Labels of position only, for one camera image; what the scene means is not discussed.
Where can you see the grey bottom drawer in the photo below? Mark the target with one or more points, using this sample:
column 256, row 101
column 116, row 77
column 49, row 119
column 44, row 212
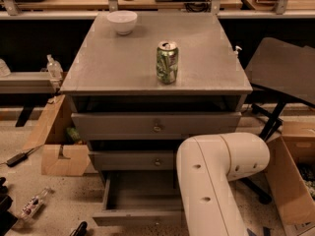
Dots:
column 139, row 197

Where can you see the grey drawer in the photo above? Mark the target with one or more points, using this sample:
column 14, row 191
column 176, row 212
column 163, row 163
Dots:
column 108, row 160
column 152, row 126
column 139, row 197

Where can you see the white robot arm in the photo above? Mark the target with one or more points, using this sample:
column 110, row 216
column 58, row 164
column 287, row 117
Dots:
column 206, row 164

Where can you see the grey top drawer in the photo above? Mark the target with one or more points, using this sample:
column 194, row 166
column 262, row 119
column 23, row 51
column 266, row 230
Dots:
column 152, row 126

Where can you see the grey drawer cabinet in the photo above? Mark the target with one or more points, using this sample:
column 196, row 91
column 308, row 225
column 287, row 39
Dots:
column 115, row 73

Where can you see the grey middle drawer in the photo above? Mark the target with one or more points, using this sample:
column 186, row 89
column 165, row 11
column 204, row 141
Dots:
column 108, row 160

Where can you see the green soda can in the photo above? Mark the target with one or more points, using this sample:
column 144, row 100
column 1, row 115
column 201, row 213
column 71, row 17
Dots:
column 167, row 61

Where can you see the white bowl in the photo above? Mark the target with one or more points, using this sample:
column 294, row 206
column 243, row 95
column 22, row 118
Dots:
column 122, row 22

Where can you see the small white pump bottle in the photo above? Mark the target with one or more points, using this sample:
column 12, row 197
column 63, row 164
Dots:
column 237, row 50

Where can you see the cardboard box left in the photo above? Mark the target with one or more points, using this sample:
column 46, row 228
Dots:
column 59, row 157

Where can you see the cardboard box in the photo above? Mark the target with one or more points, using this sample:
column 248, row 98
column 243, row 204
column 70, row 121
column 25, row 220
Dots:
column 59, row 157
column 295, row 145

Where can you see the clear sanitizer bottle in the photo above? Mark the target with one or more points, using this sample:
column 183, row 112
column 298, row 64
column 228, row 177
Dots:
column 54, row 68

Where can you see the grey low shelf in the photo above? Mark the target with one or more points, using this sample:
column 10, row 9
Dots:
column 29, row 82

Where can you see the black folding chair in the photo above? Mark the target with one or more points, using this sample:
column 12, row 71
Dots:
column 285, row 70

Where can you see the black tool on floor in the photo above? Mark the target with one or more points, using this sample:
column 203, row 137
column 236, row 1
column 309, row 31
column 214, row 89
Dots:
column 81, row 230

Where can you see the black power adapter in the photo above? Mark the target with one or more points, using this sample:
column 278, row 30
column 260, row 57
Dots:
column 20, row 157

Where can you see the cardboard box right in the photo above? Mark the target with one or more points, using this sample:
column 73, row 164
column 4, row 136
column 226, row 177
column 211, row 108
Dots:
column 295, row 145

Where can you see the clear bottle on floor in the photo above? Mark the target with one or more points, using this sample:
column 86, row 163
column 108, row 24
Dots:
column 34, row 204

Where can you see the black object bottom left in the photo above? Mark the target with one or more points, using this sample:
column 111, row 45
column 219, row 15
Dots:
column 7, row 219

